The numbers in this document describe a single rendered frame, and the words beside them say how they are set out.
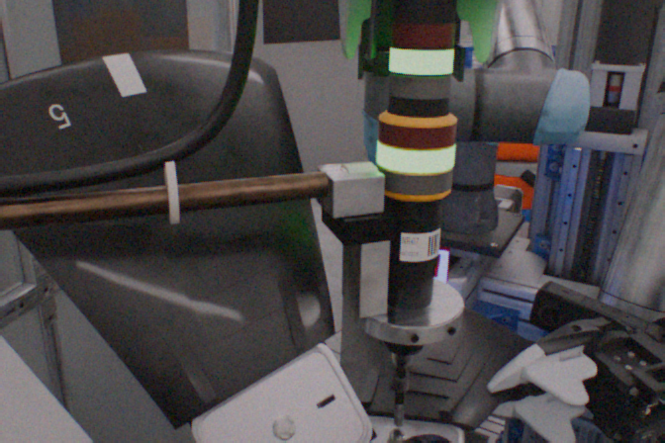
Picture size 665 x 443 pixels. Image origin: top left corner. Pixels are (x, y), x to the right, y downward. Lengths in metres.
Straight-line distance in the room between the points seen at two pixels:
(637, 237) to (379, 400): 0.39
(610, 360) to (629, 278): 0.21
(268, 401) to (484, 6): 0.25
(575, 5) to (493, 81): 0.70
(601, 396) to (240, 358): 0.33
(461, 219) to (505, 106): 0.62
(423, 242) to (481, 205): 0.86
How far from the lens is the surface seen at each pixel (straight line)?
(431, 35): 0.30
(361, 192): 0.30
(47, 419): 0.53
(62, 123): 0.38
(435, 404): 0.46
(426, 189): 0.31
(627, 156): 1.19
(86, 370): 1.32
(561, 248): 1.26
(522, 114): 0.58
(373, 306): 0.33
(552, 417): 0.53
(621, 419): 0.54
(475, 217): 1.19
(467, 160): 1.15
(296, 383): 0.35
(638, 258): 0.73
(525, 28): 0.67
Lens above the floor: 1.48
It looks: 19 degrees down
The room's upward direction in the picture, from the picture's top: 1 degrees clockwise
